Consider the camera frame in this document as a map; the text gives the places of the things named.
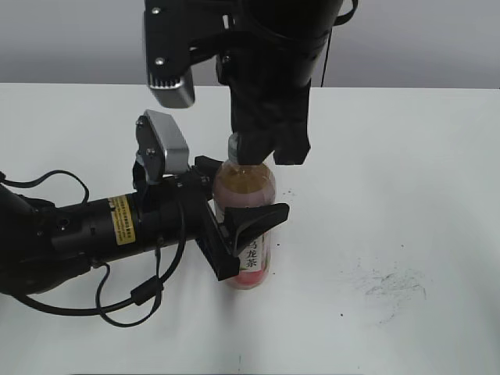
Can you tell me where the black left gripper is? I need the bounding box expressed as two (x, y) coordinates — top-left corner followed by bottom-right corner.
(134, 155), (290, 280)

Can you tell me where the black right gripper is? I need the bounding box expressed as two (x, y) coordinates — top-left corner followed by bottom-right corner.
(216, 46), (311, 165)

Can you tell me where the peach oolong tea bottle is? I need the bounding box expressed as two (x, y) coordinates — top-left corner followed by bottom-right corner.
(212, 159), (279, 290)

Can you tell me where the white bottle cap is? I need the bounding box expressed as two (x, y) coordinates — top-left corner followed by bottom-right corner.
(227, 133), (238, 163)

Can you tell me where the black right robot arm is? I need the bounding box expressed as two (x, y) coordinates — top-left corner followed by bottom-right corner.
(216, 1), (354, 165)

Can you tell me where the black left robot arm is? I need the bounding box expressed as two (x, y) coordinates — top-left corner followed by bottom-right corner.
(1, 156), (289, 295)

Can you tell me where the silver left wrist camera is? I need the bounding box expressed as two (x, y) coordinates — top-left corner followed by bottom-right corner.
(132, 109), (189, 191)

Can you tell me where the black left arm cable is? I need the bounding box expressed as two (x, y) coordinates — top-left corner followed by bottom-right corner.
(0, 168), (188, 327)

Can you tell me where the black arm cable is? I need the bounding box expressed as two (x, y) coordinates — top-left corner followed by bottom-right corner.
(318, 0), (359, 88)
(0, 168), (188, 327)

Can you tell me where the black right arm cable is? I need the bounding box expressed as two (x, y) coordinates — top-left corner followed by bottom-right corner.
(318, 0), (359, 88)

